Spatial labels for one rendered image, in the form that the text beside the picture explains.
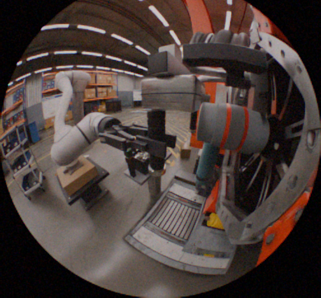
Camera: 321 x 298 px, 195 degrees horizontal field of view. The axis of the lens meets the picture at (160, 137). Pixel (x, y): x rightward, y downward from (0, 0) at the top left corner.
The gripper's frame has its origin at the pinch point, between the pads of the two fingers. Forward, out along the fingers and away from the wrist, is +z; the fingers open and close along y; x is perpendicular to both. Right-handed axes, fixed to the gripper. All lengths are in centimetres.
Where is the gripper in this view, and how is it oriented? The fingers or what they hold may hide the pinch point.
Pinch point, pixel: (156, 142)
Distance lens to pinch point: 19.6
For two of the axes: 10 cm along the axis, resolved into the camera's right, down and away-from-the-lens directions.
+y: -5.3, 3.4, -7.8
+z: 8.5, 2.1, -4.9
